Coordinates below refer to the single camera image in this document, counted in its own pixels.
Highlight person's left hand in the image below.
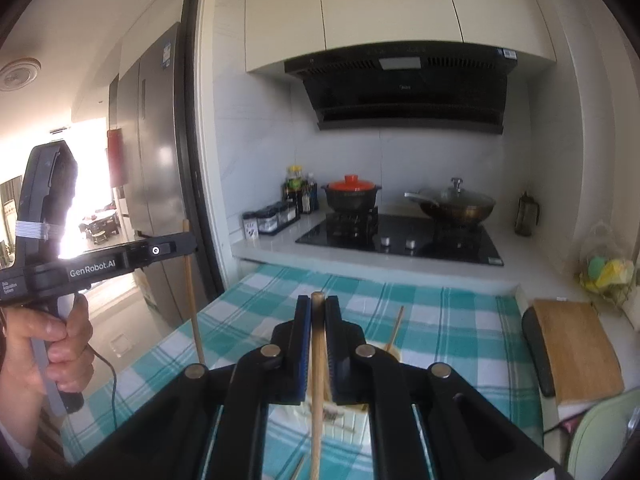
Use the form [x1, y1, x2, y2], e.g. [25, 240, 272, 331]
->
[0, 294, 96, 458]

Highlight pale yellow utensil holder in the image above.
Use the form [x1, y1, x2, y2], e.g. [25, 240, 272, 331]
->
[270, 342, 404, 433]

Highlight spice jar rack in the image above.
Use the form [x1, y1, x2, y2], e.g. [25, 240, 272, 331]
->
[255, 201, 301, 235]

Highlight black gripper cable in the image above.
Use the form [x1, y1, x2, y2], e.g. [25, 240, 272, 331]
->
[87, 347, 119, 432]

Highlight black gas stove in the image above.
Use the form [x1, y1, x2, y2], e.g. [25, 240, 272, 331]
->
[295, 210, 505, 267]

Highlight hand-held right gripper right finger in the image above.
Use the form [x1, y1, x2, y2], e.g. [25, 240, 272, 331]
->
[325, 296, 576, 480]

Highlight red pot lid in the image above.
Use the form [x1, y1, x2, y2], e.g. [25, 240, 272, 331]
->
[327, 175, 375, 192]

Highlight pale green plate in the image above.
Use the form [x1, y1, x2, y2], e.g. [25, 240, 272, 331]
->
[567, 389, 640, 480]

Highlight black clay pot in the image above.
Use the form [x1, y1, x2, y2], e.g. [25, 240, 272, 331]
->
[321, 185, 383, 214]

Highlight dark wok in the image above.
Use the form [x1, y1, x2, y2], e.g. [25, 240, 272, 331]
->
[404, 187, 497, 226]

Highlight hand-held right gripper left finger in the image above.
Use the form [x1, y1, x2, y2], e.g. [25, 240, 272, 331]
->
[75, 295, 313, 480]

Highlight black range hood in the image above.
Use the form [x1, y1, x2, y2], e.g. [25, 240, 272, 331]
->
[284, 44, 518, 135]

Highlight plastic bag of fruit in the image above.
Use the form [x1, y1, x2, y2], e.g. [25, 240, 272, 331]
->
[577, 221, 639, 312]

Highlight wooden cutting board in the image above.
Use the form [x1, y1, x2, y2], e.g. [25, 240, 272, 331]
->
[532, 299, 626, 404]

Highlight glass wok lid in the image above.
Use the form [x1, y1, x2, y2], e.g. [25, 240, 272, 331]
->
[419, 177, 495, 207]

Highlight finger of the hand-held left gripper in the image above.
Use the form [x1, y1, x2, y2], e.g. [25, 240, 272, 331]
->
[127, 231, 199, 275]

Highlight round ceiling light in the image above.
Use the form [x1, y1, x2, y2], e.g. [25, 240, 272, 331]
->
[0, 57, 42, 92]

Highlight glass french press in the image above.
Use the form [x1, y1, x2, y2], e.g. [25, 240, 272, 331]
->
[515, 191, 540, 237]

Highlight teal checked tablecloth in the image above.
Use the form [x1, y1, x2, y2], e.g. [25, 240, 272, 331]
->
[60, 264, 547, 480]

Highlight black board stand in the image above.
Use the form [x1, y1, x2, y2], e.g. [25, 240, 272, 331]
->
[520, 305, 559, 399]

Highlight cream upper cabinets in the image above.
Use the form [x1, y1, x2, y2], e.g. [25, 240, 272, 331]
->
[245, 0, 558, 74]

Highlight grey refrigerator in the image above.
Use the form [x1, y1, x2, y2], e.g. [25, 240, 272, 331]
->
[107, 22, 222, 328]

